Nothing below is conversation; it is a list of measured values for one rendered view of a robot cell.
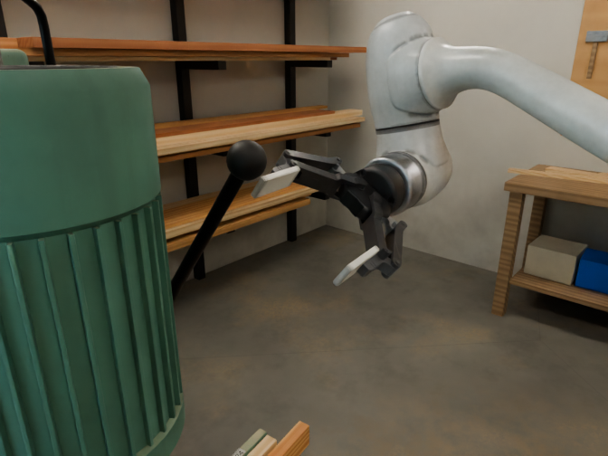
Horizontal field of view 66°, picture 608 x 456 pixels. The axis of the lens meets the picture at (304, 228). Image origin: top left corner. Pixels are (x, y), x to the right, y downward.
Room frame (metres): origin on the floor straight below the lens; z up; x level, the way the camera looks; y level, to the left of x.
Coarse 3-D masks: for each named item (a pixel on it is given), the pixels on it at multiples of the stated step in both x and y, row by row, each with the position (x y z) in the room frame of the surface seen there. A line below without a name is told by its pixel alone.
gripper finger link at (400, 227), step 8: (400, 224) 0.57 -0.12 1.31; (392, 232) 0.56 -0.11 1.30; (400, 232) 0.56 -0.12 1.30; (392, 240) 0.54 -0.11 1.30; (400, 240) 0.54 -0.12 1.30; (392, 248) 0.52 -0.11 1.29; (400, 248) 0.53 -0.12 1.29; (392, 256) 0.51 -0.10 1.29; (400, 256) 0.51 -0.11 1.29; (392, 264) 0.49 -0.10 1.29; (400, 264) 0.50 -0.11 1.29; (392, 272) 0.50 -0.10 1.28
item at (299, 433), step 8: (296, 424) 0.62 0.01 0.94; (304, 424) 0.62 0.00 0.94; (296, 432) 0.60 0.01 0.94; (304, 432) 0.60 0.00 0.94; (288, 440) 0.58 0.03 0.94; (296, 440) 0.58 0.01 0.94; (304, 440) 0.60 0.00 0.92; (280, 448) 0.57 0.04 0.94; (288, 448) 0.57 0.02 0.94; (296, 448) 0.58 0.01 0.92; (304, 448) 0.60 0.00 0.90
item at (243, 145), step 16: (240, 144) 0.39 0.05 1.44; (256, 144) 0.39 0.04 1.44; (240, 160) 0.38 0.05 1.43; (256, 160) 0.38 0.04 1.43; (240, 176) 0.39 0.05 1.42; (256, 176) 0.39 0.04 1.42; (224, 192) 0.40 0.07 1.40; (224, 208) 0.41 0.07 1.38; (208, 224) 0.42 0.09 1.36; (208, 240) 0.43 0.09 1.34; (192, 256) 0.43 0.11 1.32; (176, 272) 0.45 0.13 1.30; (176, 288) 0.45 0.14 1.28
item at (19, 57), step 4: (4, 52) 0.50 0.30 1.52; (8, 52) 0.50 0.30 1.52; (12, 52) 0.51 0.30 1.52; (16, 52) 0.51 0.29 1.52; (20, 52) 0.51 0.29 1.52; (24, 52) 0.52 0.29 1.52; (4, 56) 0.50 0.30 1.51; (8, 56) 0.50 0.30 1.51; (12, 56) 0.50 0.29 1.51; (16, 56) 0.51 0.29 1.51; (20, 56) 0.51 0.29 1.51; (24, 56) 0.51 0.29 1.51; (4, 60) 0.50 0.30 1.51; (8, 60) 0.50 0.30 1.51; (12, 60) 0.50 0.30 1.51; (16, 60) 0.51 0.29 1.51; (20, 60) 0.51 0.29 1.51; (24, 60) 0.51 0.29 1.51; (4, 64) 0.50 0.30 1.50; (8, 64) 0.50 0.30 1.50; (12, 64) 0.50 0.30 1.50; (16, 64) 0.51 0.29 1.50; (20, 64) 0.51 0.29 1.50; (24, 64) 0.51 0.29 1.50; (28, 64) 0.52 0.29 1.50
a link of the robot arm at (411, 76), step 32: (384, 32) 0.74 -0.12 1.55; (416, 32) 0.73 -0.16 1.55; (384, 64) 0.73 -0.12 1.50; (416, 64) 0.69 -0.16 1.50; (448, 64) 0.68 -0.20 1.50; (480, 64) 0.65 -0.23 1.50; (512, 64) 0.63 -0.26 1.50; (384, 96) 0.73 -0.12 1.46; (416, 96) 0.70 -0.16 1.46; (448, 96) 0.70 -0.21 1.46; (512, 96) 0.62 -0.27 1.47; (544, 96) 0.59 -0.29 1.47; (576, 96) 0.57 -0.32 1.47; (384, 128) 0.73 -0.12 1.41; (576, 128) 0.56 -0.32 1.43
